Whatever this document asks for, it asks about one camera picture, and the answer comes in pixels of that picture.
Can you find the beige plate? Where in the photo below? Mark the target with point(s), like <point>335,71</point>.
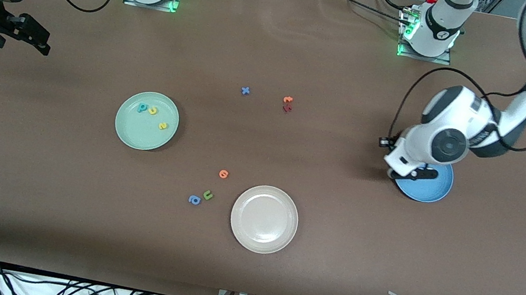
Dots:
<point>264,219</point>

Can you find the yellow foam letter s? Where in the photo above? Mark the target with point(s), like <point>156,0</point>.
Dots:
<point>162,126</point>

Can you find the dark red foam letter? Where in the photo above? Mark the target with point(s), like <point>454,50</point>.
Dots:
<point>287,109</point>

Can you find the pale green plate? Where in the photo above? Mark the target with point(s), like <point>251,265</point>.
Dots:
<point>145,130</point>

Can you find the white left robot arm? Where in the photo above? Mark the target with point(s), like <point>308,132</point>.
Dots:
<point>447,145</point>

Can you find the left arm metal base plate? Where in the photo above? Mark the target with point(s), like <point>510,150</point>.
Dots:
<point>438,60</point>

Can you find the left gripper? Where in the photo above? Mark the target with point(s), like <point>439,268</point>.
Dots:
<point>390,142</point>

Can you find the blue foam letter x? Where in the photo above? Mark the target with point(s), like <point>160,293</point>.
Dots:
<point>245,90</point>

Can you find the green foam letter u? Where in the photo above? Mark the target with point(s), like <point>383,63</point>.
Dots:
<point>208,196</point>

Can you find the blue foam letter a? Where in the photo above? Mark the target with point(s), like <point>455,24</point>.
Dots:
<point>194,201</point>

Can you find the yellow foam letter u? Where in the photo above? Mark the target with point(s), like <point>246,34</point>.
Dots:
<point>153,111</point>

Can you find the orange foam letter e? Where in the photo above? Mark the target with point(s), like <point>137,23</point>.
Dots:
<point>223,174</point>

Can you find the orange foam letter t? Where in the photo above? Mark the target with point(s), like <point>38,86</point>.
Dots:
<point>288,100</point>

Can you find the teal foam letter p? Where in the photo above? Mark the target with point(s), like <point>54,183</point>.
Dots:
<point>142,108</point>

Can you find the blue plate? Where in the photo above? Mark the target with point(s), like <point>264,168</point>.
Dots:
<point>426,191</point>

